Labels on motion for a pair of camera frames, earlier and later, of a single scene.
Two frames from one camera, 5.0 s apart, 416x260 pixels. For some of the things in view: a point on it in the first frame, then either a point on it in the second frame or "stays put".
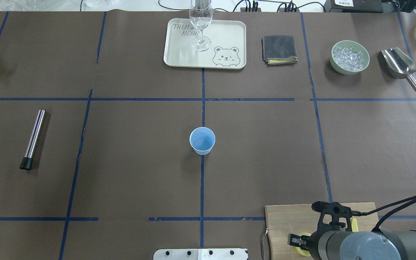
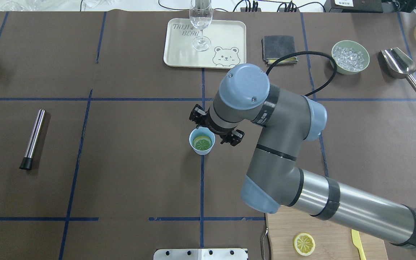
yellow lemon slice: [302, 252] → [202, 143]
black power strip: [259, 9] stays put
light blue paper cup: [202, 139] stays put
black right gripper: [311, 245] → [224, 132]
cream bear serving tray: [228, 50] stays put
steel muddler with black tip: [26, 163] stays put
